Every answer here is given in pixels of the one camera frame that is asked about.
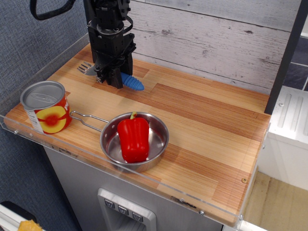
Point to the small steel saucepan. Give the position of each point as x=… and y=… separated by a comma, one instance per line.
x=110, y=142

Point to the white toy sink counter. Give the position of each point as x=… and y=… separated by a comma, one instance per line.
x=284, y=154

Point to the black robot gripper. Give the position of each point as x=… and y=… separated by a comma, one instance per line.
x=112, y=54

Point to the black yellow object corner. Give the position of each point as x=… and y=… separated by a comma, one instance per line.
x=12, y=215

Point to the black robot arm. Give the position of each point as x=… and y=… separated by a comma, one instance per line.
x=109, y=13

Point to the blue handled metal fork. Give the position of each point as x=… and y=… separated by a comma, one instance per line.
x=127, y=80

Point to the red yellow tin can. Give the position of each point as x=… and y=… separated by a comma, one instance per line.
x=47, y=106

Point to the red bell pepper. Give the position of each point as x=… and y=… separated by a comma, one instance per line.
x=134, y=138

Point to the right dark grey post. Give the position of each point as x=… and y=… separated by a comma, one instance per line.
x=287, y=56

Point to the grey toy fridge cabinet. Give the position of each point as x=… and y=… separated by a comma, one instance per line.
x=81, y=183

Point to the silver dispenser panel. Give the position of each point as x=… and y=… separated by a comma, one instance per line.
x=121, y=214

